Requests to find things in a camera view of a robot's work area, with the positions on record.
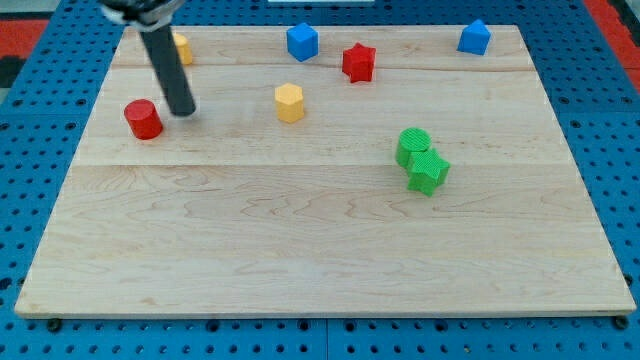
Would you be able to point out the green star block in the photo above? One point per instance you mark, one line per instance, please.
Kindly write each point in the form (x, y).
(426, 171)

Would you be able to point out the blue pentagon block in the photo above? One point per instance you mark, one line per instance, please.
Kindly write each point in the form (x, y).
(475, 38)

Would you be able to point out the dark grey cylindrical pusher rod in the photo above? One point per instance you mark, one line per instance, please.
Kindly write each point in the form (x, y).
(165, 60)

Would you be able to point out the yellow block behind rod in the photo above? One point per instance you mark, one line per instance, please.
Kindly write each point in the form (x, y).
(183, 48)

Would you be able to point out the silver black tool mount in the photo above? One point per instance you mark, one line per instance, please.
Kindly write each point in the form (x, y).
(144, 15)

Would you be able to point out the blue cube block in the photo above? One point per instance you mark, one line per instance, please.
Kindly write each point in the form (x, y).
(302, 42)

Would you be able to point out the green cylinder block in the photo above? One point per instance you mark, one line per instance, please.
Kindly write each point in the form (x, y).
(411, 140)

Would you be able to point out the red star block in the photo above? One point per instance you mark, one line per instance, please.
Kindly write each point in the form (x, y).
(358, 63)

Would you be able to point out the red cylinder block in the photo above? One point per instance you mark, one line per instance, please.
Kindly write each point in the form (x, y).
(143, 119)

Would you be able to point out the yellow hexagon block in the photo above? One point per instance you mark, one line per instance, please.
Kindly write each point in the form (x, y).
(289, 101)

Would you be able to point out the wooden board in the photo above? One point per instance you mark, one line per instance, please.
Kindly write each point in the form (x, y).
(232, 213)

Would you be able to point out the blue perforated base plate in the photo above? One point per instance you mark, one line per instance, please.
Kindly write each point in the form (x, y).
(56, 82)

